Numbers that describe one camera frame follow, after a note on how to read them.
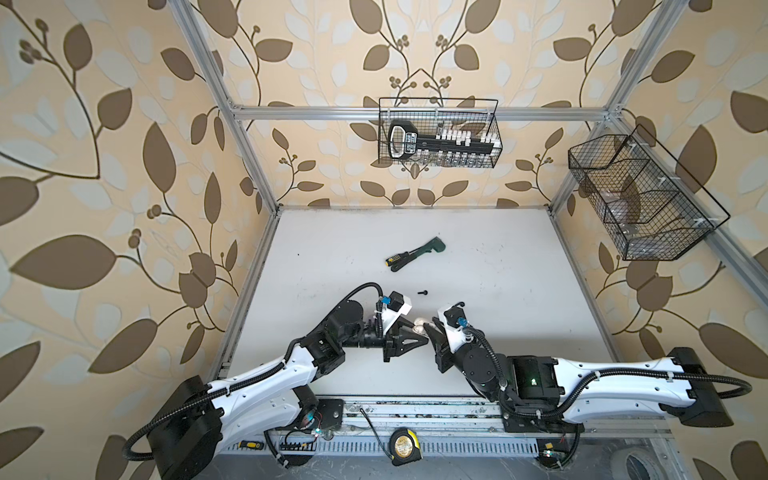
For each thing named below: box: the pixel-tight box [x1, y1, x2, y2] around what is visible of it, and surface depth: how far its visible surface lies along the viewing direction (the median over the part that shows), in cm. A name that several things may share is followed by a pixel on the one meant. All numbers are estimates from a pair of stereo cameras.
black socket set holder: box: [388, 120, 503, 160], surface depth 84 cm
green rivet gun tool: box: [385, 236, 446, 272], surface depth 108 cm
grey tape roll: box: [610, 447, 665, 480], surface depth 68 cm
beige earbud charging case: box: [412, 317, 426, 335], surface depth 68 cm
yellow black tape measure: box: [389, 428, 423, 466], surface depth 69 cm
